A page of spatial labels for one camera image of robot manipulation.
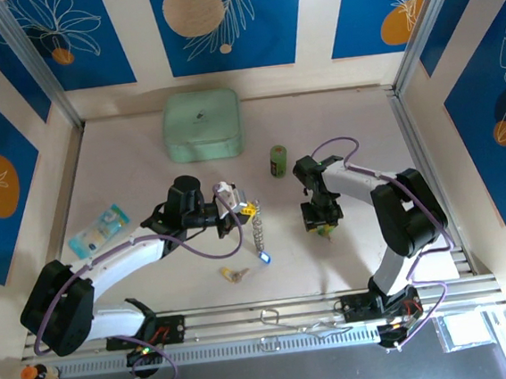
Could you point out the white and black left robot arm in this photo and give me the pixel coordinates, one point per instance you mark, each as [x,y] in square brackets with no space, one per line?
[121,260]

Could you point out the green cylindrical canister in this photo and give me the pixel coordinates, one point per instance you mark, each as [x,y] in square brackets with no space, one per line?
[278,162]

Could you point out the aluminium side rail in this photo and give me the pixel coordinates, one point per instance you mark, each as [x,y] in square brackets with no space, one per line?
[423,155]
[69,194]

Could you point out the metal keyring plate with rings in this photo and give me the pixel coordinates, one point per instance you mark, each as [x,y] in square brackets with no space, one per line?
[259,231]

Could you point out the aluminium frame post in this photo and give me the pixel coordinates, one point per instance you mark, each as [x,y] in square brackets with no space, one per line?
[420,25]
[42,71]

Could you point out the aluminium mounting rail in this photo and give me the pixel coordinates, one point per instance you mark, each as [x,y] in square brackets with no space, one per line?
[231,330]

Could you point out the light blue wipes packet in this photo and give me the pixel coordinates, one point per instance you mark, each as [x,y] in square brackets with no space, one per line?
[100,231]

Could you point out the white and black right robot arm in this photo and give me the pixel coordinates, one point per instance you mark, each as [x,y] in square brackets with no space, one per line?
[355,184]

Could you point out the key with green tag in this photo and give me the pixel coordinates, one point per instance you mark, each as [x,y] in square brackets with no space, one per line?
[327,236]

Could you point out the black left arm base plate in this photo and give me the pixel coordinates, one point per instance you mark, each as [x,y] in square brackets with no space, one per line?
[172,329]

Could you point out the key with yellow tag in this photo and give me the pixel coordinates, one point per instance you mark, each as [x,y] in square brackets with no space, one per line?
[232,275]

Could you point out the clear plastic packet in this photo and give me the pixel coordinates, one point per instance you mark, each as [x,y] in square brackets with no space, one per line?
[466,332]

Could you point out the small bottle with orange cap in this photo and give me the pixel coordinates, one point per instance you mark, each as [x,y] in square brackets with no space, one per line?
[40,375]

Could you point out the mint green zip case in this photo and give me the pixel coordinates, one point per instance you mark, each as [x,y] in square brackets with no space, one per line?
[199,118]

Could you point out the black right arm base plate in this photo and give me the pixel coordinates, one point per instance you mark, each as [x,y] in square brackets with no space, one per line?
[352,310]

